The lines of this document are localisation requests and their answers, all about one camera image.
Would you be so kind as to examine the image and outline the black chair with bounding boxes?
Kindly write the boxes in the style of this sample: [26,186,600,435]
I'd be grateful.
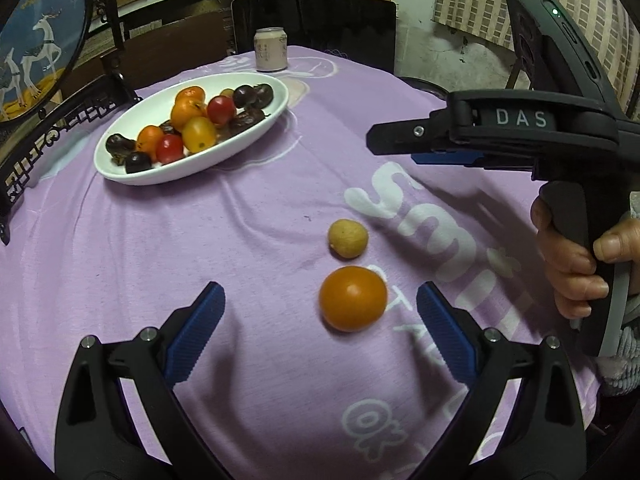
[231,0,398,78]

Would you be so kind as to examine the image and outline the pale drink can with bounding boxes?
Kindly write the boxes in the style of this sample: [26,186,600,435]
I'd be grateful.
[254,27,288,72]

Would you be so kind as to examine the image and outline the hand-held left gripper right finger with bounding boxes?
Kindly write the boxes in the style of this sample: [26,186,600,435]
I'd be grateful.
[416,281,586,480]

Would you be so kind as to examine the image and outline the orange cherry tomato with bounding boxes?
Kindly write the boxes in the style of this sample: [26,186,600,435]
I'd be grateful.
[136,125,166,155]

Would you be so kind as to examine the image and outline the red tomato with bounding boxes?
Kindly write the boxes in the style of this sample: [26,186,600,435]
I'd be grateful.
[207,96,237,127]
[155,134,185,165]

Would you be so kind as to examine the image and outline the small mandarin orange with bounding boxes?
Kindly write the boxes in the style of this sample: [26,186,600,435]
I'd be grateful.
[176,86,207,106]

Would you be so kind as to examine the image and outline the dark red cherry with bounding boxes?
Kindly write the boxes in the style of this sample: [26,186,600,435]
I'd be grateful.
[124,152,153,175]

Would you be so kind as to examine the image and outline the large mandarin orange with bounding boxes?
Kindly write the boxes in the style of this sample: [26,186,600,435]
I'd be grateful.
[170,97,207,131]

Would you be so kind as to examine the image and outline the brown wooden panel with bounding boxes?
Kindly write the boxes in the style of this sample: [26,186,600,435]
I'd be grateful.
[122,10,235,92]

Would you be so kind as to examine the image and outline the white oval plate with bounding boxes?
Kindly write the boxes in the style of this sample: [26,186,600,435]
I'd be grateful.
[93,72,291,187]

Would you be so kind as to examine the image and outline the person's right hand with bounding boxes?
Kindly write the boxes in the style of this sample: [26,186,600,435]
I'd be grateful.
[531,194,640,321]

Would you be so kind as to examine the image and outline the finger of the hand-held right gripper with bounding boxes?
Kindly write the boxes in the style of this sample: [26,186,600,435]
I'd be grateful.
[366,107,536,168]

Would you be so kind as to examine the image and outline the yellow-orange tomato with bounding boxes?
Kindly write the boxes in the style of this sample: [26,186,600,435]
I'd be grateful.
[181,116,218,154]

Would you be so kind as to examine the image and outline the purple printed tablecloth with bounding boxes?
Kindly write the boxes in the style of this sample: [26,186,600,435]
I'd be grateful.
[0,45,601,480]

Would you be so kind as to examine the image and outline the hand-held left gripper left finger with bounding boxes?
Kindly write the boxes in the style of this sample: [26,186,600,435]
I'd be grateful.
[54,281,227,480]

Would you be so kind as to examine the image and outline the round deer picture screen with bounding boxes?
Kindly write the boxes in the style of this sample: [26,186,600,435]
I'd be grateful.
[0,0,136,247]

